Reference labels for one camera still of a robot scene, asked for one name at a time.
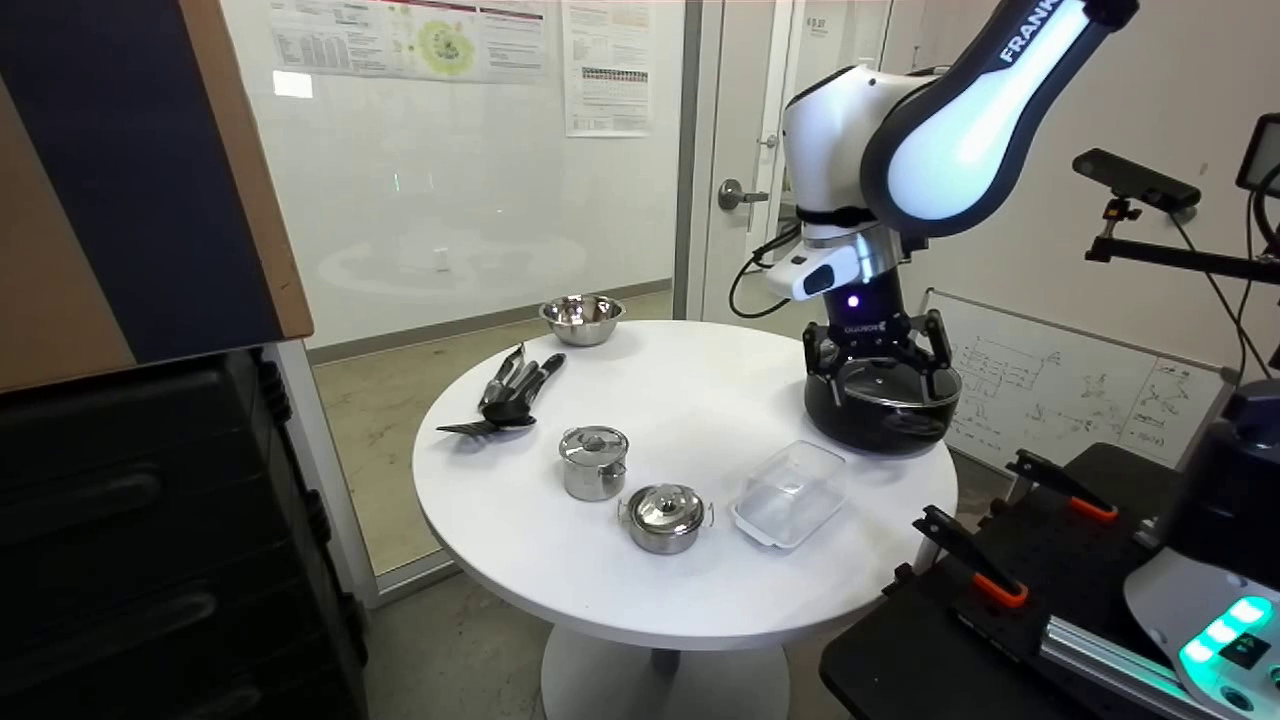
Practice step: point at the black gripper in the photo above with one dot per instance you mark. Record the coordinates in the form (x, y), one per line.
(874, 325)

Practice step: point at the clear plastic container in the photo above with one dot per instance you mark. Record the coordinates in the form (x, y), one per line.
(790, 502)

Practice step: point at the robot base with status light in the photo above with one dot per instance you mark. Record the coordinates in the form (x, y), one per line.
(1207, 626)

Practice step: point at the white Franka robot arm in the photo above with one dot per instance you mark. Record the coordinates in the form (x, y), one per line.
(972, 134)

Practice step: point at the black bowl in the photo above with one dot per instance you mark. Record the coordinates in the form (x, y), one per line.
(881, 418)

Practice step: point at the whiteboard with writing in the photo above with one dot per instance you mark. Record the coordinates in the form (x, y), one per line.
(1064, 384)

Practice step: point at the orange black clamp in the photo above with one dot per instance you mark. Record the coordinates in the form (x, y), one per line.
(1060, 487)
(972, 561)

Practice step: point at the steel bowl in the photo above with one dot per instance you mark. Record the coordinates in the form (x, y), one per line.
(582, 321)

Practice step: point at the black base platform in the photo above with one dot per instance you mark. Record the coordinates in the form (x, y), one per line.
(922, 652)

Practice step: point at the black boom stand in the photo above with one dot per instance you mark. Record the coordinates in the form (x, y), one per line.
(1174, 254)

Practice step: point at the white paper notice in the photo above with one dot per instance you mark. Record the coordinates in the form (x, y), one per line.
(611, 74)

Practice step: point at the black spatula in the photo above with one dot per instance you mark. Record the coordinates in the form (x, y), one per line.
(483, 425)

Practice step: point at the poster with green circle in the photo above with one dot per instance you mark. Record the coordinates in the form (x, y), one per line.
(424, 41)

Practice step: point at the black drawer cabinet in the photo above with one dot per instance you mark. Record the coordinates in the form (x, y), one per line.
(161, 532)

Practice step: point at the brown and blue board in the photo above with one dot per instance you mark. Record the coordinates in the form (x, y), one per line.
(135, 172)

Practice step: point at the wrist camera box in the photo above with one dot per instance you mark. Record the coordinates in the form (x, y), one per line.
(814, 276)

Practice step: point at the black camera on boom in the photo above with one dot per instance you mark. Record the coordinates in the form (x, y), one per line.
(1135, 181)

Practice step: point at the aluminium rail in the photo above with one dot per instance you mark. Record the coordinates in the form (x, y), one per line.
(1104, 663)

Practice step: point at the white table pedestal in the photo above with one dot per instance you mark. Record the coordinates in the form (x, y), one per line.
(666, 680)

